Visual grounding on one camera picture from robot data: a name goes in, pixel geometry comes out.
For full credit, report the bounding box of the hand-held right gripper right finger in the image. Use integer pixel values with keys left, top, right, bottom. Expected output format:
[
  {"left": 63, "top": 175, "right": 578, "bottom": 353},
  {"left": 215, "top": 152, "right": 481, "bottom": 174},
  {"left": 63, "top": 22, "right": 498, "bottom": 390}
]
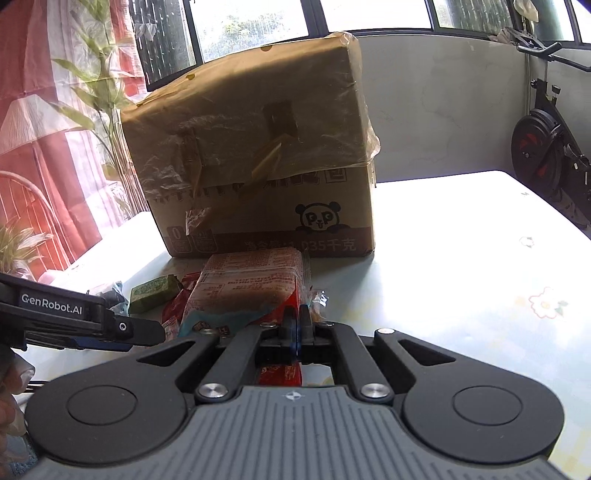
[{"left": 297, "top": 305, "right": 458, "bottom": 406}]

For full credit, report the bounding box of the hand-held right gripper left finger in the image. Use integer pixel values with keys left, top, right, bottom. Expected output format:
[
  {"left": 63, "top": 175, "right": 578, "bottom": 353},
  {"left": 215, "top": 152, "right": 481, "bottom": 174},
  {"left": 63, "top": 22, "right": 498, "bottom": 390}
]
[{"left": 136, "top": 305, "right": 298, "bottom": 406}]

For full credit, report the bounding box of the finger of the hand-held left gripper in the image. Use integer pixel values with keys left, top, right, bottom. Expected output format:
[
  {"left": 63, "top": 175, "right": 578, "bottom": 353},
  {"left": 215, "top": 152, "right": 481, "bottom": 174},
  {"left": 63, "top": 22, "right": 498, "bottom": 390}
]
[
  {"left": 104, "top": 315, "right": 166, "bottom": 347},
  {"left": 25, "top": 333, "right": 134, "bottom": 354}
]

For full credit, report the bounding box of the olive green snack packet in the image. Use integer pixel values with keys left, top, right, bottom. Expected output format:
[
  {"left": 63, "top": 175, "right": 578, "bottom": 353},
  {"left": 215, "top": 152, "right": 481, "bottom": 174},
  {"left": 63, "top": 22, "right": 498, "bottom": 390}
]
[{"left": 129, "top": 274, "right": 183, "bottom": 315}]

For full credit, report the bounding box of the clear bread packet red print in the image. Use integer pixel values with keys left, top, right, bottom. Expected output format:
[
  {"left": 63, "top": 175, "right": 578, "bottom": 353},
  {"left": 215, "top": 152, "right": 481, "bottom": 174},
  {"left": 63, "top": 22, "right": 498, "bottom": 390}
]
[{"left": 178, "top": 247, "right": 331, "bottom": 386}]

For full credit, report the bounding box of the brown cardboard box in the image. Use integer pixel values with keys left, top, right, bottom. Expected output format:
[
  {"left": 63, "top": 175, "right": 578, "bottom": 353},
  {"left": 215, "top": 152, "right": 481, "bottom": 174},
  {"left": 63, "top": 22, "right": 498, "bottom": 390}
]
[{"left": 121, "top": 31, "right": 382, "bottom": 259}]

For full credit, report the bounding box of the clear plastic liner bag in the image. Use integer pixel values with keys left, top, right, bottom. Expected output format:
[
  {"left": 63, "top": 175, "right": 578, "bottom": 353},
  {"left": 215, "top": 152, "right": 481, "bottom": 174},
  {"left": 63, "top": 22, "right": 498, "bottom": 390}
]
[{"left": 121, "top": 31, "right": 382, "bottom": 232}]

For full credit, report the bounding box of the person's left hand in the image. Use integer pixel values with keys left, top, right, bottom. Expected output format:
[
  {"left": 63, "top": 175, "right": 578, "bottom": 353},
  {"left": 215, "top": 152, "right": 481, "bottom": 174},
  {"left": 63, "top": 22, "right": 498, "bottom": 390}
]
[{"left": 0, "top": 344, "right": 37, "bottom": 462}]

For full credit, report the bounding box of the dark crumpled wrapper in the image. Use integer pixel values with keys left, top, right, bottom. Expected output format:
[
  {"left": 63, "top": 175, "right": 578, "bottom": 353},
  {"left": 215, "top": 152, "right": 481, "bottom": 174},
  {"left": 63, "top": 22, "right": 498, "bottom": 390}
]
[{"left": 88, "top": 281, "right": 125, "bottom": 305}]

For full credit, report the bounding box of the red printed curtain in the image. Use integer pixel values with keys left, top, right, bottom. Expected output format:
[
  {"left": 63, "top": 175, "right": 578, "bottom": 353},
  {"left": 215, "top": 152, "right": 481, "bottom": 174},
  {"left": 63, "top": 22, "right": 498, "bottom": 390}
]
[{"left": 0, "top": 0, "right": 153, "bottom": 283}]

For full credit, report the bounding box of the black exercise bike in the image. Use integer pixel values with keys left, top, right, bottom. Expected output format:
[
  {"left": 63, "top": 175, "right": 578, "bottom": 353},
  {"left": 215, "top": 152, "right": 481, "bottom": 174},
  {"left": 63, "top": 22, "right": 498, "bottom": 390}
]
[{"left": 501, "top": 28, "right": 591, "bottom": 232}]

